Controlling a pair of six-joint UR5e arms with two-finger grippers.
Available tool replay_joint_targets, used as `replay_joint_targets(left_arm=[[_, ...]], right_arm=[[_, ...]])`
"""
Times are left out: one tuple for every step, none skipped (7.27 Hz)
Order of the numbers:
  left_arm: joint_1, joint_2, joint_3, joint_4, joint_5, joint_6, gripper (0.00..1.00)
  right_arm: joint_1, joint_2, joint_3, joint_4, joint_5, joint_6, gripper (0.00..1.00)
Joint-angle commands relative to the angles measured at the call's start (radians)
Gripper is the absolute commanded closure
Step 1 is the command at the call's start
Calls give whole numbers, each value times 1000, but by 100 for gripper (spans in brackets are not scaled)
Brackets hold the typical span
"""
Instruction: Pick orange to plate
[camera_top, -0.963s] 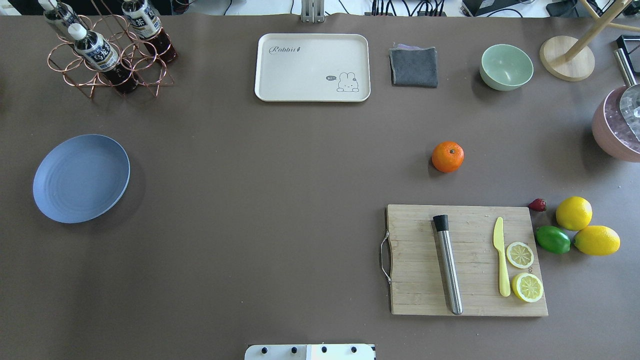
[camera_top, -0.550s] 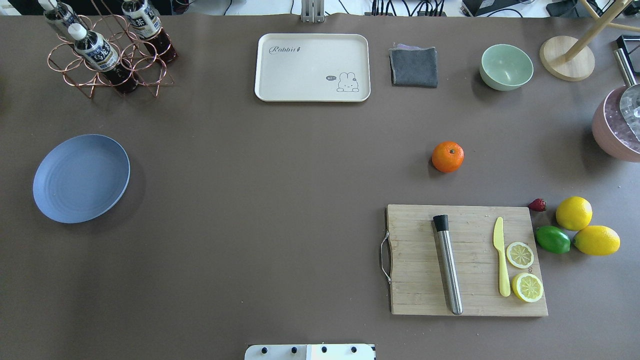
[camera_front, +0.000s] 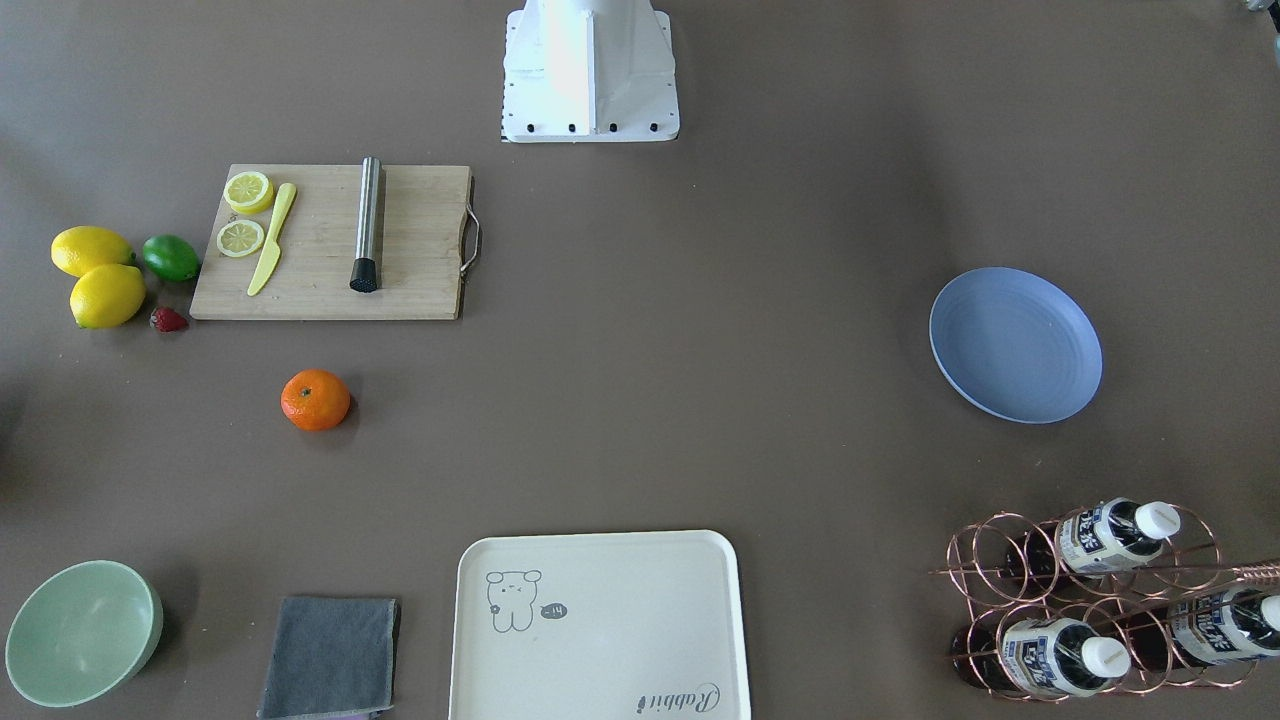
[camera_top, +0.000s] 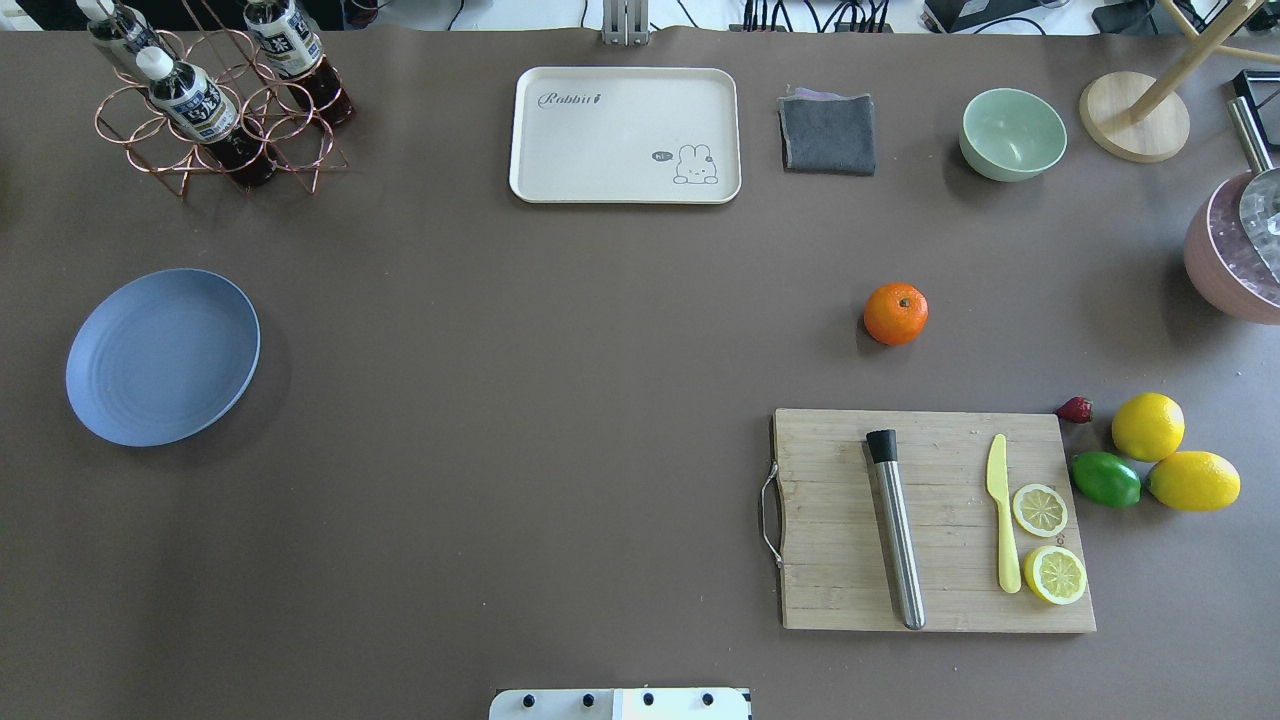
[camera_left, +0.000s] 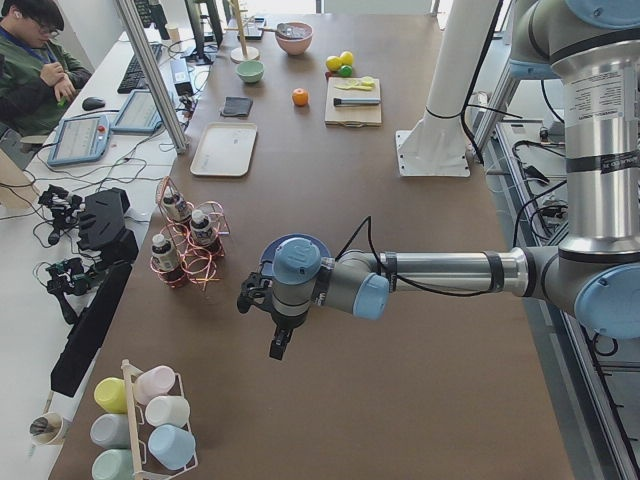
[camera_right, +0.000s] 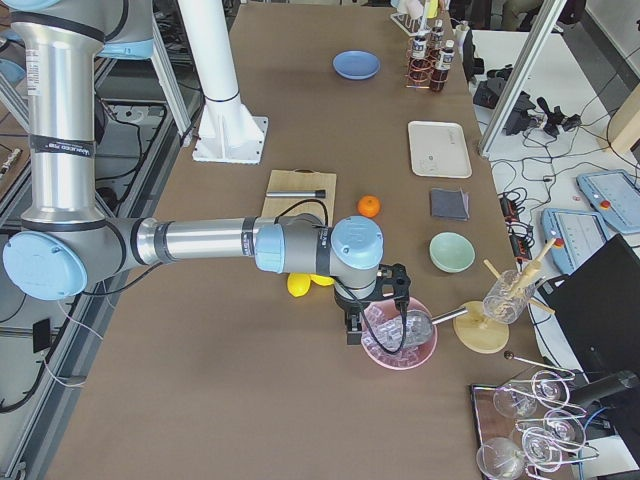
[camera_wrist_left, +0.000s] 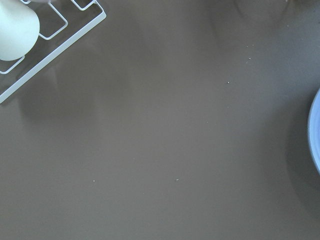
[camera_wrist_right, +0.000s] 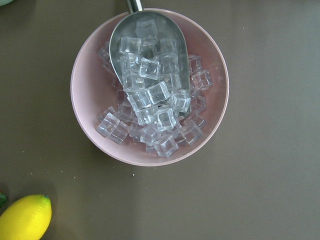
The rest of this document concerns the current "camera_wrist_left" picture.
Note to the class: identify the blue plate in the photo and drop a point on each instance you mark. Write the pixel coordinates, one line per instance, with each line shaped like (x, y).
(313, 130)

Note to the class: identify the pale green cup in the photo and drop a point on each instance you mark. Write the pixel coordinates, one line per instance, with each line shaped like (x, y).
(19, 29)

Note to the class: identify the white wire dish rack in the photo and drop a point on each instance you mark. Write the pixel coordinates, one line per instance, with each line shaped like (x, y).
(61, 24)

